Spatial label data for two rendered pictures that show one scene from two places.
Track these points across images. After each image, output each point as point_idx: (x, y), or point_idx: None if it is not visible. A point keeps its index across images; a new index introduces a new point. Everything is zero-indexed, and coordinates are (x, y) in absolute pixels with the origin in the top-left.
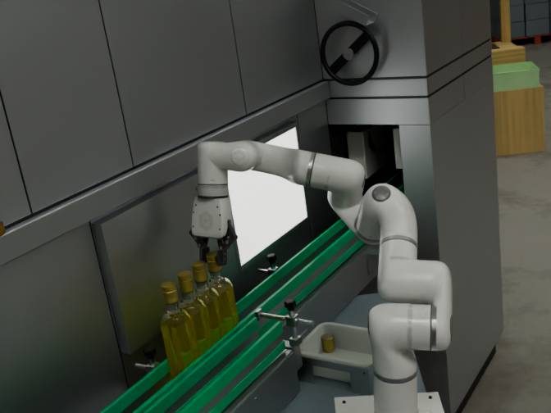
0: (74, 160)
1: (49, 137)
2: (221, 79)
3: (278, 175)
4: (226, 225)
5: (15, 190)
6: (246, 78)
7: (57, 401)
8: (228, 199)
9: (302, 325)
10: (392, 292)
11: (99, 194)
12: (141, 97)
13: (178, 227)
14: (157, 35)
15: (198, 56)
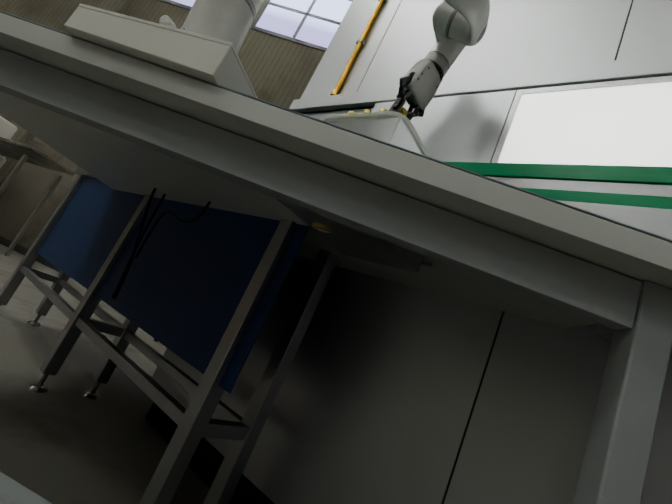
0: (392, 76)
1: (387, 64)
2: (581, 35)
3: (466, 20)
4: (407, 75)
5: (355, 83)
6: (635, 32)
7: None
8: (426, 60)
9: None
10: None
11: (388, 90)
12: (466, 47)
13: (430, 124)
14: (508, 11)
15: (553, 20)
